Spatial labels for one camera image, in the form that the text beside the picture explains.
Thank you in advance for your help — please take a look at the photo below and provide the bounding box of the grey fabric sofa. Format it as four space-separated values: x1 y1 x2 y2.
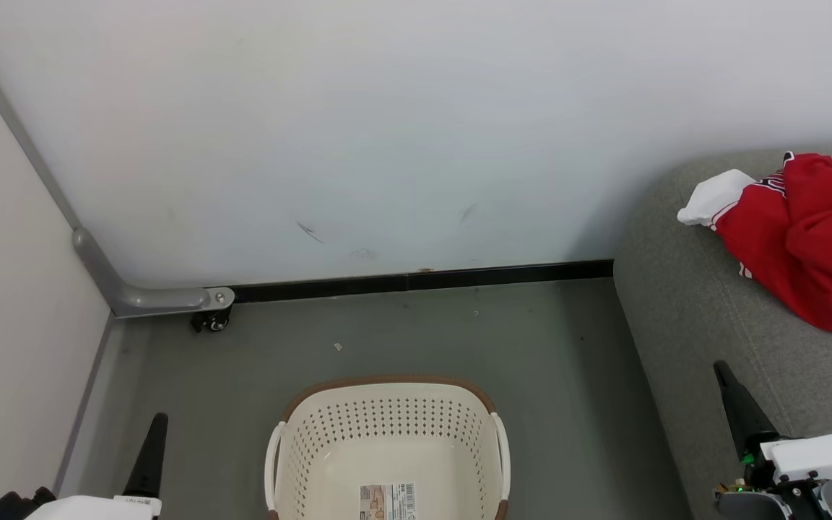
612 148 832 520

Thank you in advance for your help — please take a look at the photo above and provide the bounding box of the black baseboard strip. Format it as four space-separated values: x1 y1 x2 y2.
232 259 615 303

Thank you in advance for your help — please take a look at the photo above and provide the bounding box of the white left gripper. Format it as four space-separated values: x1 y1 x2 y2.
25 412 170 520

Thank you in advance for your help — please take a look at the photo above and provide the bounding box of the printed paper label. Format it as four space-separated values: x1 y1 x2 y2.
359 482 417 520

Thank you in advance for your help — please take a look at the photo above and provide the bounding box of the red jersey with white sleeve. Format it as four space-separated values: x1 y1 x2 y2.
677 169 832 337

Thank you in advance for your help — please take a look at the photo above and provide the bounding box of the black caster wheel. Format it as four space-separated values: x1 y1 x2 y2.
190 306 233 334

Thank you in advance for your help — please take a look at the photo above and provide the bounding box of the grey metal partition frame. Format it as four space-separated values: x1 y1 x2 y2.
0 14 236 319

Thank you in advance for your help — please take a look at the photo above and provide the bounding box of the cream perforated laundry basket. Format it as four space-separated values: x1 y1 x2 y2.
264 375 512 520

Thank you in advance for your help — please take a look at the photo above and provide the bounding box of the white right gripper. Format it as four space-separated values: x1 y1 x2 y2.
713 360 832 487

